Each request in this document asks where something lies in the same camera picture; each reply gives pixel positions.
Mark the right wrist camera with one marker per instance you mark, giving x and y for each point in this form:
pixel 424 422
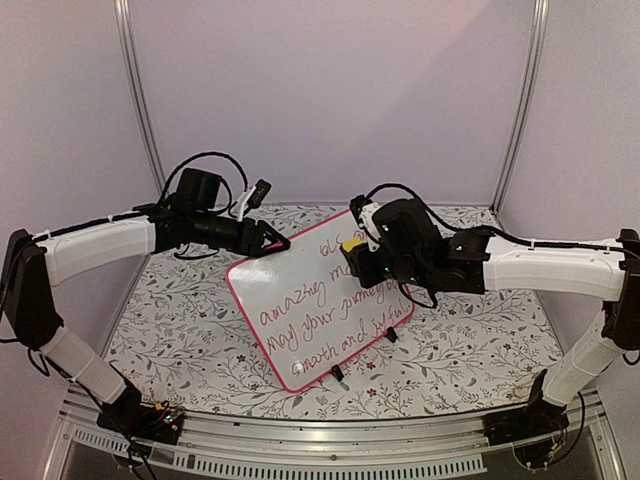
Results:
pixel 363 210

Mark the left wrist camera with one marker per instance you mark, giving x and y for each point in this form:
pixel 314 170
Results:
pixel 252 198

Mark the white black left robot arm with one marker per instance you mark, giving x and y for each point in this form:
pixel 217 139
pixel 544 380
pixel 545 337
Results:
pixel 34 264

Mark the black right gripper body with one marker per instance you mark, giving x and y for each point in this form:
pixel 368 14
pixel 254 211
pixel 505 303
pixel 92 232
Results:
pixel 370 276

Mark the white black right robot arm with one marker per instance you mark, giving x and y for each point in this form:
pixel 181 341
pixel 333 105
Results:
pixel 407 242

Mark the pink framed whiteboard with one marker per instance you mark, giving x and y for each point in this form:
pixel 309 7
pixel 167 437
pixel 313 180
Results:
pixel 305 309

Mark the aluminium frame post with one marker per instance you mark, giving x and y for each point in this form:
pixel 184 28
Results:
pixel 126 35
pixel 532 65

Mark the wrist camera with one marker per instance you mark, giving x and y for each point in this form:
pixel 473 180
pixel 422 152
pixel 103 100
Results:
pixel 363 210
pixel 252 198

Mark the black left stand foot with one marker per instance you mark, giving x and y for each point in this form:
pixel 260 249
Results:
pixel 337 373

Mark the right aluminium frame post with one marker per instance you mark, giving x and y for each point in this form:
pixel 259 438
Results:
pixel 532 65

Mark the left aluminium frame post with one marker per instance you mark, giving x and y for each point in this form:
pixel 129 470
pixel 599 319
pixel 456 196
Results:
pixel 126 35

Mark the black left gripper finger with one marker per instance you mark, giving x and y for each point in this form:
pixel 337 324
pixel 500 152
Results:
pixel 270 238
pixel 262 252

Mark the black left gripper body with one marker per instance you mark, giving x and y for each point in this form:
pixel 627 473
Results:
pixel 243 247

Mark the black right stand foot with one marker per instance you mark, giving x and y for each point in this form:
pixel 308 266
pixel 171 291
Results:
pixel 391 335

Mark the yellow whiteboard eraser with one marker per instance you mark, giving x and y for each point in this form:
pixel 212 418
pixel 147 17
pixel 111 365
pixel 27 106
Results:
pixel 349 245

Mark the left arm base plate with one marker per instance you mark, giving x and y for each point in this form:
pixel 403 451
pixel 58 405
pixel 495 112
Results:
pixel 162 425

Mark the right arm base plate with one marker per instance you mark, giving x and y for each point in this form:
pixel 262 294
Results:
pixel 523 423

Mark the black stand foot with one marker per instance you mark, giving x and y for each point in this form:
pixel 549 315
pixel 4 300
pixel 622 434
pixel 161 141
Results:
pixel 337 373
pixel 391 335

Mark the floral patterned table mat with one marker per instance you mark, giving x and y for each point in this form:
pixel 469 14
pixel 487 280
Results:
pixel 363 355

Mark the aluminium front rail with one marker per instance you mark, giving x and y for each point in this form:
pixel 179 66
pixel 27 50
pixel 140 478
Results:
pixel 215 446

